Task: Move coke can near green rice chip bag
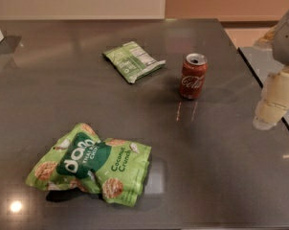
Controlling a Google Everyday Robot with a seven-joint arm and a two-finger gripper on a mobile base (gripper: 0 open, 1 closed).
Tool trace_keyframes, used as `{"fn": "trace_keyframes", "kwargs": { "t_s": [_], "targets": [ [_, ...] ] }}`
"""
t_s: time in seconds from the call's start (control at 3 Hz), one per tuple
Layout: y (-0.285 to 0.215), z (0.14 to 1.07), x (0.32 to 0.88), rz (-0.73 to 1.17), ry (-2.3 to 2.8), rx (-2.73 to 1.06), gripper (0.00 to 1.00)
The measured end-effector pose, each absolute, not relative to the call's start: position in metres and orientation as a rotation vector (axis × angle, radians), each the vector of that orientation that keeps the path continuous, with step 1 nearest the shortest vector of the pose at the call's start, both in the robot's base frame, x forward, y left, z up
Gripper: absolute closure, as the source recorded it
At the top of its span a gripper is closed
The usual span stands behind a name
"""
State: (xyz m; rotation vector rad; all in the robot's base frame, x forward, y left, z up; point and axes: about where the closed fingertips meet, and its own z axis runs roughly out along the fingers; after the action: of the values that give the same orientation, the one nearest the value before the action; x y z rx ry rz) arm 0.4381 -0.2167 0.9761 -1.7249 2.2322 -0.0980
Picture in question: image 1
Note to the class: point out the green rice chip bag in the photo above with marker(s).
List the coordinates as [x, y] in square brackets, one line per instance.
[113, 168]

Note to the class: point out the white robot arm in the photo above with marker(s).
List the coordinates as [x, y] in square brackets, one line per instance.
[279, 40]

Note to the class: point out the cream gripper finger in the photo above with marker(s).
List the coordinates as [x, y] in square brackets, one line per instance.
[274, 102]

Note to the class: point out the red coke can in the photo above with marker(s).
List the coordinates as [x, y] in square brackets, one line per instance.
[194, 70]

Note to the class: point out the small green snack bag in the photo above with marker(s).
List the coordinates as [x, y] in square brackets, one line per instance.
[132, 61]

